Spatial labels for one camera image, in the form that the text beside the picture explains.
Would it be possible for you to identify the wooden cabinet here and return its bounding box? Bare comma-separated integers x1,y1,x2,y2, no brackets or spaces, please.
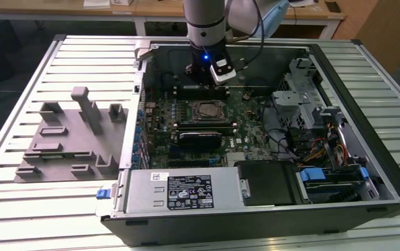
332,0,400,70

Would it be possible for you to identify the blue disk carrier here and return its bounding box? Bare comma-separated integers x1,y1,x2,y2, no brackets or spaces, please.
299,168,357,204

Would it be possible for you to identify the black camera cable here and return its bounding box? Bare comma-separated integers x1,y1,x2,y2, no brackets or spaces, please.
233,0,267,70

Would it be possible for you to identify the blue case latch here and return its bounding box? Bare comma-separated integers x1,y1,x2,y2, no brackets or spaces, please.
95,188,112,201

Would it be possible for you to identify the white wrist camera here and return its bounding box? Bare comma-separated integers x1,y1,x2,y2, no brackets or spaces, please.
209,59,239,86

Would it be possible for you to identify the grey parts rack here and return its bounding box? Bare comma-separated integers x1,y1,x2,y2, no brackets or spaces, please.
12,86,129,184

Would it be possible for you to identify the black PC case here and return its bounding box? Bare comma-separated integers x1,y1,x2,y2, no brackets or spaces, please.
95,39,400,247

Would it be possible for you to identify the metal drive cage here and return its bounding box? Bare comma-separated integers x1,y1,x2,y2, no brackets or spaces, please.
271,58,343,131

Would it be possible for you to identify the orange flat wire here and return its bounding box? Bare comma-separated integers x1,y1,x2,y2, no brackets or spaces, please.
337,142,349,168

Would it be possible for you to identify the silver power supply unit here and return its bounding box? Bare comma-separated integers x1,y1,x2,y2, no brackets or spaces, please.
111,168,245,218

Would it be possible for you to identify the pale blue teach pendant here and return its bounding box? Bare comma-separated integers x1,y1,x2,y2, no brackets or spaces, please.
260,0,289,37

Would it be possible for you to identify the black plastic shroud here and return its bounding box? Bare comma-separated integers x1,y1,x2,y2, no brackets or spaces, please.
236,159,304,208

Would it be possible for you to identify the green motherboard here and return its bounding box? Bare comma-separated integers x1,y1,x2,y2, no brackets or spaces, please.
139,87,273,170

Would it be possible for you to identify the yellow wire bundle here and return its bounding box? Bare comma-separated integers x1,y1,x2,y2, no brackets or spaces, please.
299,149,329,168

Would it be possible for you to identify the silver CPU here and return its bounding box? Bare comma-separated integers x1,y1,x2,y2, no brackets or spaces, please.
199,103,220,118

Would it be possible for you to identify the black graphics card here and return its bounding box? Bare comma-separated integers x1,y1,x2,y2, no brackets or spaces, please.
177,131,224,150

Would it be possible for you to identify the black expansion slot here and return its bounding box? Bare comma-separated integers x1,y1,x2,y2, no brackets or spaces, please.
168,158,217,168

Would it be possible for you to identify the CPU socket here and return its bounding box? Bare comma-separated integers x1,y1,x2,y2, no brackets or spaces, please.
189,100,229,124

